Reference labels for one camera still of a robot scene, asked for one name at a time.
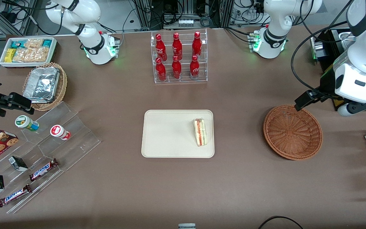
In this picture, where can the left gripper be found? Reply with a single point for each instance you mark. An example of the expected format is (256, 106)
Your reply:
(326, 84)

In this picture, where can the triangle sandwich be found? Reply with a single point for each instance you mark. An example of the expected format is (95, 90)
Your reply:
(200, 133)

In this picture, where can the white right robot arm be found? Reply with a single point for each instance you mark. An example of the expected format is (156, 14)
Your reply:
(87, 12)

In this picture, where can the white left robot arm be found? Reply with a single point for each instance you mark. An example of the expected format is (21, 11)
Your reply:
(275, 38)

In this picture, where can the light wicker basket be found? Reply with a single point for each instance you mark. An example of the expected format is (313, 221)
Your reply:
(61, 89)

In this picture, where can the brown round wicker basket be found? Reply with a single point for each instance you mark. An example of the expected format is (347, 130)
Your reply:
(292, 133)

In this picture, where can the cream rectangular tray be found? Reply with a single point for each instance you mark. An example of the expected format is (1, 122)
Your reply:
(170, 133)

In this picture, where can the green lidded yogurt cup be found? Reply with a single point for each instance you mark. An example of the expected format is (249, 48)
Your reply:
(24, 122)

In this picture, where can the silver foil container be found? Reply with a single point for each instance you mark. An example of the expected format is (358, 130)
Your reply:
(41, 86)

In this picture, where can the white rectangular snack bin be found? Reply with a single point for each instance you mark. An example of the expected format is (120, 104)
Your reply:
(27, 65)

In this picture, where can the red lidded yogurt cup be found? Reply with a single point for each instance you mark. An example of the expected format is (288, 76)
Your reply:
(57, 131)

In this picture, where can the yellow snack packet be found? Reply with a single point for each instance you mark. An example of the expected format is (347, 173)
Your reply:
(10, 55)

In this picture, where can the clear cracker bag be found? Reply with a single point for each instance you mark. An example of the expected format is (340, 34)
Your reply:
(33, 43)
(30, 54)

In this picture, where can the black food warmer cabinet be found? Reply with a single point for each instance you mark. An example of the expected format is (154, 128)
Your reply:
(329, 47)

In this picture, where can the teal snack packet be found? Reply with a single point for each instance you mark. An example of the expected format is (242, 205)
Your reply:
(16, 44)
(47, 43)

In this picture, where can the Snickers chocolate bar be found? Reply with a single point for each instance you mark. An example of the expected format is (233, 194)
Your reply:
(43, 170)
(14, 196)

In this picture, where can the clear acrylic stepped display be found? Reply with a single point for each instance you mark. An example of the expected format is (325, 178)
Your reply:
(75, 149)

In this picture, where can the red cola bottle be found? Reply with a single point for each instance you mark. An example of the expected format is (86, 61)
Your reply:
(176, 67)
(160, 69)
(160, 46)
(194, 67)
(197, 44)
(177, 45)

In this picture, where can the clear acrylic bottle rack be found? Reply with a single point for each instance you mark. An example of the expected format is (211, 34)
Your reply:
(184, 79)

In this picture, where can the white power strip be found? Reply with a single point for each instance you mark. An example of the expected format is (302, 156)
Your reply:
(186, 23)

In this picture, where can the small grey box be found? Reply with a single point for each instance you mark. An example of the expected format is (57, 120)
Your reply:
(186, 226)

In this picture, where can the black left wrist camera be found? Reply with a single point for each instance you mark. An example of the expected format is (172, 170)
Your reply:
(327, 84)

